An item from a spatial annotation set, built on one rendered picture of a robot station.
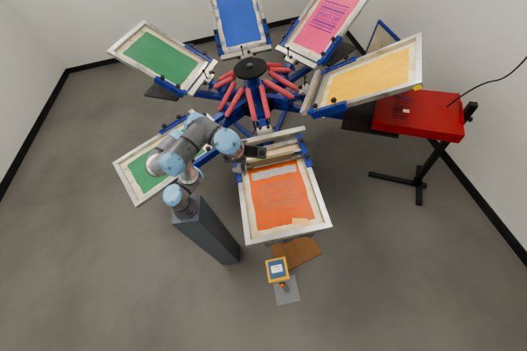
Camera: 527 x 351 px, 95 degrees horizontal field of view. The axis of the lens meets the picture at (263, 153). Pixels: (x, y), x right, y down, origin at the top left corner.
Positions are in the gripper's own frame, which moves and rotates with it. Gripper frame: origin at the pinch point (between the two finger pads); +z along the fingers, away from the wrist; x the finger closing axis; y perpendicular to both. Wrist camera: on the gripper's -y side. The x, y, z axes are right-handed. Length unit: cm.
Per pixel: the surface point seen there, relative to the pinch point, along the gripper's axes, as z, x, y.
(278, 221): 69, 33, -14
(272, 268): 55, 60, -11
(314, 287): 141, 98, -48
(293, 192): 78, 13, -26
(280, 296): 139, 107, -17
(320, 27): 119, -157, -56
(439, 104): 83, -58, -141
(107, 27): 290, -302, 318
